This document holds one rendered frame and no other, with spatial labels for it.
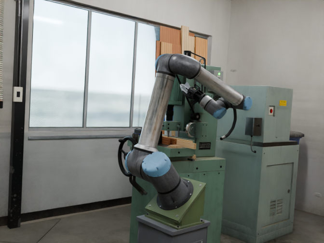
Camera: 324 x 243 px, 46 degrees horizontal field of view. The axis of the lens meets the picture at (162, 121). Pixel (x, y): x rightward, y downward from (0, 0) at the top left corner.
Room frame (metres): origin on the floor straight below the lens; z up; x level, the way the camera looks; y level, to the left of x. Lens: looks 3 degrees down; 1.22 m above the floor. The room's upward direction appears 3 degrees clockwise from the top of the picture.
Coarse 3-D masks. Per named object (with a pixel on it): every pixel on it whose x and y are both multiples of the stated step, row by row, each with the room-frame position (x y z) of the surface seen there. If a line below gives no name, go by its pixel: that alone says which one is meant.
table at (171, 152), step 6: (162, 144) 2.79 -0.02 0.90; (162, 150) 2.64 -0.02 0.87; (168, 150) 2.59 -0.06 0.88; (174, 150) 2.59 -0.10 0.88; (180, 150) 2.62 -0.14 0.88; (186, 150) 2.65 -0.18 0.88; (192, 150) 2.68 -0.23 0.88; (168, 156) 2.58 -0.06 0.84; (174, 156) 2.59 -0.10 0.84; (180, 156) 2.62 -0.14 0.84
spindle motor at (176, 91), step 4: (180, 76) 2.83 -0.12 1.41; (176, 80) 2.80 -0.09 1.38; (180, 80) 2.83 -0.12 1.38; (176, 84) 2.81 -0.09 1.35; (172, 88) 2.80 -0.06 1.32; (176, 88) 2.81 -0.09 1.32; (180, 88) 2.83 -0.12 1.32; (172, 92) 2.80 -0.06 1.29; (176, 92) 2.81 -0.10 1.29; (180, 92) 2.83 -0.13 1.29; (172, 96) 2.80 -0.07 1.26; (176, 96) 2.81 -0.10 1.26; (180, 96) 2.84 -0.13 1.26; (172, 100) 2.80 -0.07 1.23; (176, 100) 2.81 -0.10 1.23; (180, 100) 2.85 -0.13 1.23; (168, 104) 2.80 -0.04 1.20; (172, 104) 2.79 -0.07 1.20; (176, 104) 2.81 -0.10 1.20; (180, 104) 2.84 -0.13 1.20
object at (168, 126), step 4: (164, 124) 2.84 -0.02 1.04; (168, 124) 2.83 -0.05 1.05; (172, 124) 2.86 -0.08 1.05; (176, 124) 2.88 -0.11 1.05; (180, 124) 2.90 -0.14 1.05; (164, 128) 2.84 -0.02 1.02; (168, 128) 2.83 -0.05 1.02; (172, 128) 2.86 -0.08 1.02; (176, 128) 2.88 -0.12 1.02; (168, 132) 2.87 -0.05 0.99
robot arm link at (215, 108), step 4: (212, 100) 2.51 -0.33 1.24; (208, 104) 2.50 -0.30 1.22; (212, 104) 2.49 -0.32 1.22; (216, 104) 2.49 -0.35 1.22; (220, 104) 2.49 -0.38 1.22; (224, 104) 2.50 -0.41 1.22; (204, 108) 2.52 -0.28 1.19; (208, 108) 2.50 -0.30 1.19; (212, 108) 2.48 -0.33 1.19; (216, 108) 2.47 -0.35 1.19; (220, 108) 2.47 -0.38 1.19; (224, 108) 2.48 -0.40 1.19; (208, 112) 2.52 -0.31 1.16; (212, 112) 2.49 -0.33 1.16; (216, 112) 2.47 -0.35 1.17; (220, 112) 2.46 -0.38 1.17; (224, 112) 2.50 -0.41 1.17; (216, 116) 2.47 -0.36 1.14; (220, 116) 2.50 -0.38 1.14
